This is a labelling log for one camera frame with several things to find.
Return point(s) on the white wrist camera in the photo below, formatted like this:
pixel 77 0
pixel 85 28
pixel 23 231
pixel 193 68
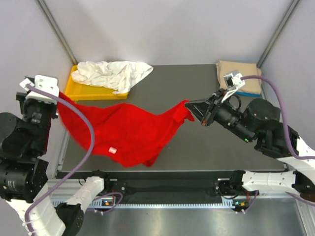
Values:
pixel 234 82
pixel 43 83

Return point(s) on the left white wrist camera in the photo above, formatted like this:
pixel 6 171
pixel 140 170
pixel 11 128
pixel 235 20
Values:
pixel 43 83

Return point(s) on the folded beige t-shirt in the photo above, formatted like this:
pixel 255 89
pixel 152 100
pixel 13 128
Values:
pixel 246 69

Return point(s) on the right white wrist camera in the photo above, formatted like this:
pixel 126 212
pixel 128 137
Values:
pixel 234 82

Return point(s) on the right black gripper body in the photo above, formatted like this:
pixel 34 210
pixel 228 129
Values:
pixel 221 112

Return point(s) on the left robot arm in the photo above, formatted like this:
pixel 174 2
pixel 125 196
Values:
pixel 23 179

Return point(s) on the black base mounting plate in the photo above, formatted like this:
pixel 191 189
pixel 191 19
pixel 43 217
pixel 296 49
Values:
pixel 173 187

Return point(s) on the slotted grey cable duct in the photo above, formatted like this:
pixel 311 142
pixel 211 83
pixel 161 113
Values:
pixel 106 203

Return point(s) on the yellow plastic bin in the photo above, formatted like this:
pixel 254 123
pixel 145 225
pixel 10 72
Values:
pixel 80 92

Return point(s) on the folded blue t-shirt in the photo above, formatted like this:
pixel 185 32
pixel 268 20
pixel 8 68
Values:
pixel 247 94

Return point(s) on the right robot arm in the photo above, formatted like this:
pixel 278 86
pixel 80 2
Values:
pixel 260 122

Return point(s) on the white t-shirt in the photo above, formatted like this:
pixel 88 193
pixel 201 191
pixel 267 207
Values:
pixel 120 76

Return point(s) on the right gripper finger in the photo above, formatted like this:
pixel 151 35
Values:
pixel 201 117
pixel 200 107

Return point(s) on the red t-shirt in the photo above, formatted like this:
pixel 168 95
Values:
pixel 130 135

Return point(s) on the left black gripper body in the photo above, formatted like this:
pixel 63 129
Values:
pixel 41 113

